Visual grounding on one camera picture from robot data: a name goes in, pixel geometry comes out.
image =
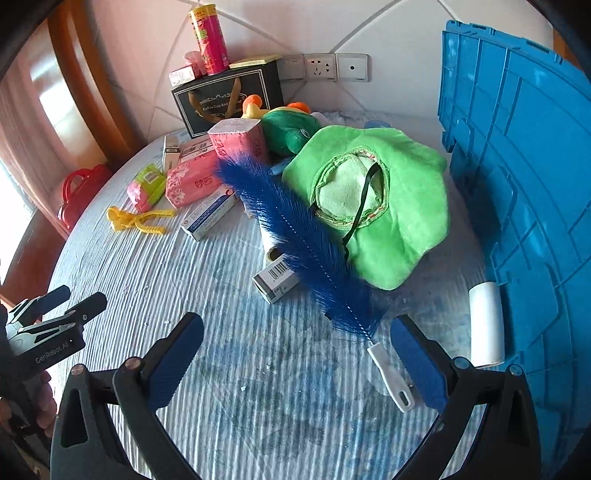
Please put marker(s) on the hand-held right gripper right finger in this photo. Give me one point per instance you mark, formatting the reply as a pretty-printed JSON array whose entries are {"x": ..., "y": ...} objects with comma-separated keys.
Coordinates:
[{"x": 418, "y": 364}]

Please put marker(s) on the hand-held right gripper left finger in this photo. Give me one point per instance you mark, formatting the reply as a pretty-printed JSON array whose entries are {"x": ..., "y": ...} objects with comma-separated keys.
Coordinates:
[{"x": 175, "y": 364}]

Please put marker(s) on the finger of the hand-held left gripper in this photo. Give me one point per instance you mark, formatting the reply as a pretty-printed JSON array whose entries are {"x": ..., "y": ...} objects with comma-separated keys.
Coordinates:
[
  {"x": 55, "y": 294},
  {"x": 90, "y": 304}
]

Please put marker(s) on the blue bottle brush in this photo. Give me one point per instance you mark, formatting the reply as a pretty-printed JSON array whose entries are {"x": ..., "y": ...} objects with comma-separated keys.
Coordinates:
[{"x": 286, "y": 230}]

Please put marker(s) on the blue plastic crate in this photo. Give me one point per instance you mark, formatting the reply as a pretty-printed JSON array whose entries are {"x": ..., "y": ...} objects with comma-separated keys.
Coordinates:
[{"x": 531, "y": 184}]

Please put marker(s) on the person's left hand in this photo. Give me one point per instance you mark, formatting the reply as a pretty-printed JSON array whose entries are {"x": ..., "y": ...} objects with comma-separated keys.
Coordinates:
[{"x": 47, "y": 401}]

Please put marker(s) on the white paper roll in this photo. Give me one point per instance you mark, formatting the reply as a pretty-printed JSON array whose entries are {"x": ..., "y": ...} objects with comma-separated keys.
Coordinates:
[{"x": 487, "y": 323}]

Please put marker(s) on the yellow plastic clip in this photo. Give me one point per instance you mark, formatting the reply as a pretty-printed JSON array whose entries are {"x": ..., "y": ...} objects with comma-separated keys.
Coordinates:
[{"x": 134, "y": 220}]

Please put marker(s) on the red handbag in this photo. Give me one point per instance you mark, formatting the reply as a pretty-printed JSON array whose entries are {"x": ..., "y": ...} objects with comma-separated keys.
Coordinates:
[{"x": 76, "y": 189}]

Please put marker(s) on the pink green packet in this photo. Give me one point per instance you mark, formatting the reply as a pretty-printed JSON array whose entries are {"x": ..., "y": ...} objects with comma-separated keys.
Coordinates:
[{"x": 145, "y": 187}]

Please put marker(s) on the white barcode box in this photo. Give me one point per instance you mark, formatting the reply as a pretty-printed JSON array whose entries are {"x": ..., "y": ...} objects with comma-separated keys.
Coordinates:
[{"x": 277, "y": 277}]

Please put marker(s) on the white blue carton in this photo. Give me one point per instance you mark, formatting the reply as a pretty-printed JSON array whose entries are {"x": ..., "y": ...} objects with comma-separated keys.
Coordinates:
[{"x": 210, "y": 217}]

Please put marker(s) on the green plush hat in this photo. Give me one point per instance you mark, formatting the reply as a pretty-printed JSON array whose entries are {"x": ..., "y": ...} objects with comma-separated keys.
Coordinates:
[{"x": 406, "y": 207}]

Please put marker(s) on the white paper tube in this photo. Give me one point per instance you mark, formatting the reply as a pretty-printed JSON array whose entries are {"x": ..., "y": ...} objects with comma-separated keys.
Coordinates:
[{"x": 267, "y": 233}]

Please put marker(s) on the pink floral tissue pack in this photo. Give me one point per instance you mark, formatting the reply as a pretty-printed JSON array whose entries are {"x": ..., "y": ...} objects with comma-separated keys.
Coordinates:
[{"x": 194, "y": 182}]

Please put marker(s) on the pink curtain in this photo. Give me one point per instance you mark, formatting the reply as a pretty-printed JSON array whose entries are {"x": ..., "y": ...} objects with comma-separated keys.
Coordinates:
[{"x": 18, "y": 134}]

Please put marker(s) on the slim white box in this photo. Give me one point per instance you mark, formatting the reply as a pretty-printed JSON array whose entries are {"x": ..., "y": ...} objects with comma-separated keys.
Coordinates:
[{"x": 170, "y": 152}]

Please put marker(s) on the white pink flat box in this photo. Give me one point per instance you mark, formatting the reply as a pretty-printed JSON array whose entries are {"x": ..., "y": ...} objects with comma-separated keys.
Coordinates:
[{"x": 196, "y": 150}]

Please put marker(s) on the pink tissue box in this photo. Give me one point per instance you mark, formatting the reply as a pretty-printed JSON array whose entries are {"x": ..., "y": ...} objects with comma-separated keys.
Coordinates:
[{"x": 238, "y": 141}]

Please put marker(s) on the black gift box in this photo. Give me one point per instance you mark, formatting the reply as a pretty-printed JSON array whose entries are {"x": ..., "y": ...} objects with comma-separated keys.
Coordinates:
[{"x": 217, "y": 101}]

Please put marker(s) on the small pink box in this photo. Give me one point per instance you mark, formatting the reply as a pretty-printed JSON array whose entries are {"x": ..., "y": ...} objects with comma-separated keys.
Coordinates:
[{"x": 182, "y": 77}]

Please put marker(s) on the green frog plush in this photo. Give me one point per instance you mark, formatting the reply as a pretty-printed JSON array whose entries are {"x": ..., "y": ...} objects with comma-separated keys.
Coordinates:
[{"x": 286, "y": 129}]

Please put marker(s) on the pink wrapped packet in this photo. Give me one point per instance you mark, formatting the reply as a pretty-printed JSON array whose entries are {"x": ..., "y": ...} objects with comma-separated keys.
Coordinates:
[{"x": 195, "y": 60}]

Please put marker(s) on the pink snack canister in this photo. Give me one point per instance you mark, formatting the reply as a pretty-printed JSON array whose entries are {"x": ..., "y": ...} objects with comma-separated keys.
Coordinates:
[{"x": 210, "y": 37}]

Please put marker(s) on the yellow sticky note pad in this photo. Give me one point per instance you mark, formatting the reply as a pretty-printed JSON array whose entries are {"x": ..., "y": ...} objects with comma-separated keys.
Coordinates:
[{"x": 256, "y": 60}]

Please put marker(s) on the wooden wall trim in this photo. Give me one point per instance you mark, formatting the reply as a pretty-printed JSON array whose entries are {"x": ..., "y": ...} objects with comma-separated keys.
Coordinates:
[{"x": 78, "y": 69}]

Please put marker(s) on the white single-hole wall plate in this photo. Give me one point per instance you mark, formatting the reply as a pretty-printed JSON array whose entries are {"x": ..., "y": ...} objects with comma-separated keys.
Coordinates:
[{"x": 352, "y": 68}]

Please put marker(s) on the white wall switch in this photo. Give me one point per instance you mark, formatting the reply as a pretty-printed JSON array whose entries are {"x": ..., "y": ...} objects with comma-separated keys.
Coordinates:
[{"x": 292, "y": 67}]

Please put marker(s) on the white wall socket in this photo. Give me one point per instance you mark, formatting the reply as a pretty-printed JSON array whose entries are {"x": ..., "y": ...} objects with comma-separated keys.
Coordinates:
[{"x": 319, "y": 67}]

